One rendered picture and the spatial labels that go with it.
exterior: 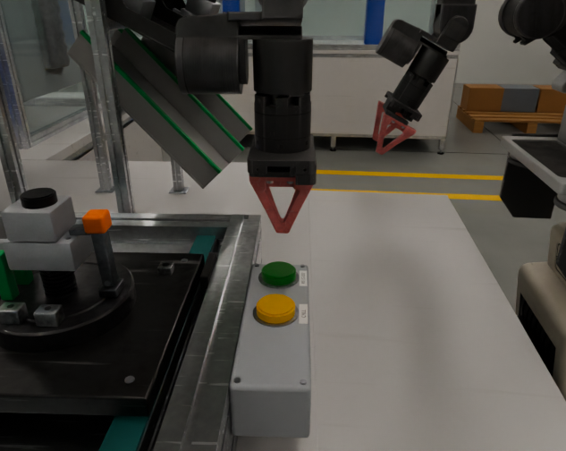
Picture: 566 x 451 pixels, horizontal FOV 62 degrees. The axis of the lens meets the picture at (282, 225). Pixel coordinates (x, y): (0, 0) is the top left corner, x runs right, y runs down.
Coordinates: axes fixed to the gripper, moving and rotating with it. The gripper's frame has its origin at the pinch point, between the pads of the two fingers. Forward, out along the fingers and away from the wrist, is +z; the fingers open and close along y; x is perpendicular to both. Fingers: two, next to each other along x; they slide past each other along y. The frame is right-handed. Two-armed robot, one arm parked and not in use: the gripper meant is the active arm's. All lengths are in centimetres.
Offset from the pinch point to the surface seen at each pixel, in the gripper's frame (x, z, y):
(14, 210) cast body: -23.4, -5.9, 10.2
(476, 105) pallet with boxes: 207, 83, -507
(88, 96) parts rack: -43, -5, -53
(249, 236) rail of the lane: -4.8, 6.7, -10.4
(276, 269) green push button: -0.7, 5.4, 0.5
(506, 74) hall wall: 366, 91, -821
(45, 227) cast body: -20.8, -4.4, 10.5
